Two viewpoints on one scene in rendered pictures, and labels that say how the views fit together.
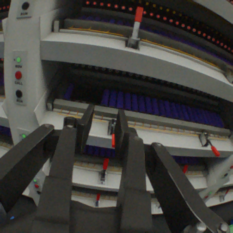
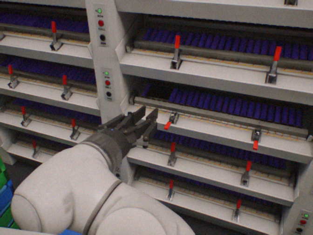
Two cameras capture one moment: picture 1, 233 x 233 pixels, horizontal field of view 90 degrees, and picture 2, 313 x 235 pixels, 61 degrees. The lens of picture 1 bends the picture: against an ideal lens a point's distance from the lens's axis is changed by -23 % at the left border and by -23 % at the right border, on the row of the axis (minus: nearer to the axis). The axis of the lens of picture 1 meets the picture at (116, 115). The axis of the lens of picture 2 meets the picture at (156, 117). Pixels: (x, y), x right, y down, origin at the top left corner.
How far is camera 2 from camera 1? 0.58 m
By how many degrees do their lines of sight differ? 25
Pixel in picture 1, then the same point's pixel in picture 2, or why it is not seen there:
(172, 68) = (201, 79)
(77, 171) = (153, 154)
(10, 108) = (102, 102)
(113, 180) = (180, 164)
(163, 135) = (212, 126)
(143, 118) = (195, 112)
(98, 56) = (155, 73)
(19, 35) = (104, 57)
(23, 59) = (110, 73)
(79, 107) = (151, 103)
